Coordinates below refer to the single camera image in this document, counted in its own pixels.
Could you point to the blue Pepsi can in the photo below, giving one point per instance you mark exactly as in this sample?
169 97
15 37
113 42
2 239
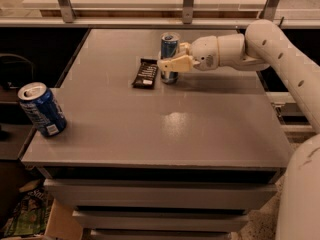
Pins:
42 108

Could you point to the chocolate RXBAR wrapper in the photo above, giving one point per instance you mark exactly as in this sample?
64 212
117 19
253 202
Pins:
146 74

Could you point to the Red Bull can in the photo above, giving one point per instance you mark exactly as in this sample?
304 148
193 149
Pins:
169 48

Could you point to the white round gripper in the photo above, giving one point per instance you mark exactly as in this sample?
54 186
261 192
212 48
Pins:
205 53

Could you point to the left metal bracket post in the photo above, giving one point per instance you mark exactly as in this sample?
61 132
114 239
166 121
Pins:
66 10

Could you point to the cardboard box bottom left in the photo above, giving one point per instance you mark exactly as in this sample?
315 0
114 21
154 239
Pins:
61 225

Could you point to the dark chair at left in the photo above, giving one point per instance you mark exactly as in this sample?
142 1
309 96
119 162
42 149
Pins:
15 71

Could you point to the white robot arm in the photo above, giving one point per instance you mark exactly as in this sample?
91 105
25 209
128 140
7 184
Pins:
264 45

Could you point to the green snack bag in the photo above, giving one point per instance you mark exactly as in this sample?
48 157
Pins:
31 214

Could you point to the middle metal bracket post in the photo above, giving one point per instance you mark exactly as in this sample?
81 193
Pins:
187 11

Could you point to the grey drawer cabinet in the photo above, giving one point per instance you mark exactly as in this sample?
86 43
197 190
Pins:
187 161

